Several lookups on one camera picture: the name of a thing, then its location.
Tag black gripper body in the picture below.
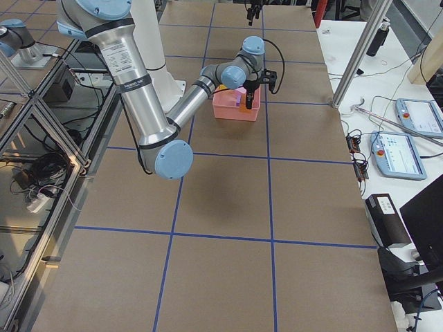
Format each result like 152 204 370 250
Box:
244 0 263 12
243 68 278 94

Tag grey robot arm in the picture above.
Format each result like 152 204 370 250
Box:
57 1 277 179

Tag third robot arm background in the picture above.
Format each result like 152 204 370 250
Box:
1 19 35 57

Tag pink plastic bin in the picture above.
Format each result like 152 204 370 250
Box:
213 85 261 122

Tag small circuit board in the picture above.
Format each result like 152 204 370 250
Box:
345 133 369 182

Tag black water bottle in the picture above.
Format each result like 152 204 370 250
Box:
366 21 390 57

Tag near blue teach pendant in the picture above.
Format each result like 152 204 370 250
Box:
370 131 427 181

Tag blue teach pendant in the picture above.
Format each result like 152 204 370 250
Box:
370 131 427 181
395 98 442 138

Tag far blue teach pendant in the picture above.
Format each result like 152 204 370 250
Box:
395 98 442 138

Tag black box white label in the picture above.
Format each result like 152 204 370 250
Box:
365 194 412 249

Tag white power strip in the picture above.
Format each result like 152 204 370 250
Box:
27 193 49 213

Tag black monitor with stand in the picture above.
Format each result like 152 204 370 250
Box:
377 177 442 313

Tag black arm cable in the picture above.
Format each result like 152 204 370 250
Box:
261 38 287 95

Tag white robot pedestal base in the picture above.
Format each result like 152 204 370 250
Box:
131 0 186 113

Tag aluminium frame post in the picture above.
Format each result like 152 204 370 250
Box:
331 0 392 109

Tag black box under frame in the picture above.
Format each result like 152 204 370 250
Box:
43 66 75 102

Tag aluminium frame rack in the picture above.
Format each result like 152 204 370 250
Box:
1 41 117 331

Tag tangled black cables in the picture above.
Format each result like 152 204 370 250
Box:
10 127 87 208

